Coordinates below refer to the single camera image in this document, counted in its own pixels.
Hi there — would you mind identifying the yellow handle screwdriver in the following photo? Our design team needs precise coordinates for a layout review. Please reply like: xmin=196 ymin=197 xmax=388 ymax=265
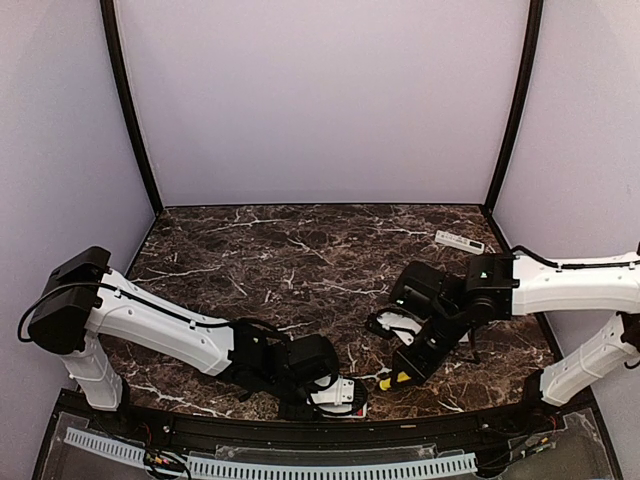
xmin=378 ymin=377 xmax=397 ymax=391

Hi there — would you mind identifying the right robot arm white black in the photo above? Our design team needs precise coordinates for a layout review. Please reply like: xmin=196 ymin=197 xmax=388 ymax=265
xmin=380 ymin=246 xmax=639 ymax=434

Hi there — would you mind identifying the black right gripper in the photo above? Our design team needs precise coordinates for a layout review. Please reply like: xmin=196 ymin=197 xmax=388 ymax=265
xmin=390 ymin=303 xmax=470 ymax=388

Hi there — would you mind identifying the white slotted cable duct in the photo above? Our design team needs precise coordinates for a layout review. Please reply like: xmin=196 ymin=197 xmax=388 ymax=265
xmin=64 ymin=427 xmax=477 ymax=479

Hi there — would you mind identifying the grey remote control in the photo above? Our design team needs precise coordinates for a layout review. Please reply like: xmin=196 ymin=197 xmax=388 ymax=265
xmin=322 ymin=397 xmax=367 ymax=419

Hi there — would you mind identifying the right black frame post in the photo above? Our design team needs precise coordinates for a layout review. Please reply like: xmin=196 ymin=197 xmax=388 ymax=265
xmin=483 ymin=0 xmax=544 ymax=216

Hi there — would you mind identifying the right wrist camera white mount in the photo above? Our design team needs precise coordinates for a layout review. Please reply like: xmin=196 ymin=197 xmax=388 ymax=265
xmin=365 ymin=309 xmax=422 ymax=345

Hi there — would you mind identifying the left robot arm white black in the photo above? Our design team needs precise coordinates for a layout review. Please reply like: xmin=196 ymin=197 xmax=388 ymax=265
xmin=17 ymin=246 xmax=355 ymax=436

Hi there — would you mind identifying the left black frame post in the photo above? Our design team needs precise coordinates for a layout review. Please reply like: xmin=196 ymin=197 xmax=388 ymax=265
xmin=99 ymin=0 xmax=164 ymax=216

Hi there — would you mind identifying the white remote control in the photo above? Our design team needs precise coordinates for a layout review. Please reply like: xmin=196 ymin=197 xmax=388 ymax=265
xmin=434 ymin=230 xmax=485 ymax=255

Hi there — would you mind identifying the black frame post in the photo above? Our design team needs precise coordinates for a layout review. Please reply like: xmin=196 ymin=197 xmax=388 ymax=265
xmin=483 ymin=0 xmax=544 ymax=216
xmin=99 ymin=0 xmax=164 ymax=216

